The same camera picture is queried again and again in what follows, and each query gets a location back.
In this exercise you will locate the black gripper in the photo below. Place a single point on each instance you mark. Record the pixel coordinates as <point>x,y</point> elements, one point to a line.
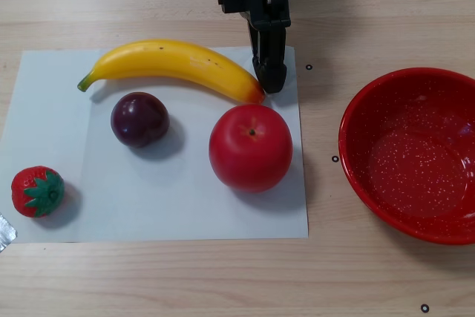
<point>268,16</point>

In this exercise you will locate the yellow plastic banana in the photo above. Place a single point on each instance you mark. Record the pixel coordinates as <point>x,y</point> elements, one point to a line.
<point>167,61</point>

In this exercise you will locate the red speckled enamel bowl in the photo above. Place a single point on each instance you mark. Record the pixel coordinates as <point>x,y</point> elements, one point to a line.
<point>408,168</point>

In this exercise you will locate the red plastic apple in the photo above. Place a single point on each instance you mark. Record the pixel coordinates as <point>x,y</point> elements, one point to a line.
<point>250,153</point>

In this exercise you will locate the dark purple plum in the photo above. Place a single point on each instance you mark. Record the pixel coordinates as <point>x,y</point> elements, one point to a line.
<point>139,120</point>

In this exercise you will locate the white paper sheet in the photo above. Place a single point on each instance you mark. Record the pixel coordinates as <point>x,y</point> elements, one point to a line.
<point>167,202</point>

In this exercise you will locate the red plastic strawberry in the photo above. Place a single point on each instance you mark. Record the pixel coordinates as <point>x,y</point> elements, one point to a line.
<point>26,191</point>

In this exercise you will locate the grey duct tape piece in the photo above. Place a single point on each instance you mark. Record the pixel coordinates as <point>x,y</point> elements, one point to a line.
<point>5,233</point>

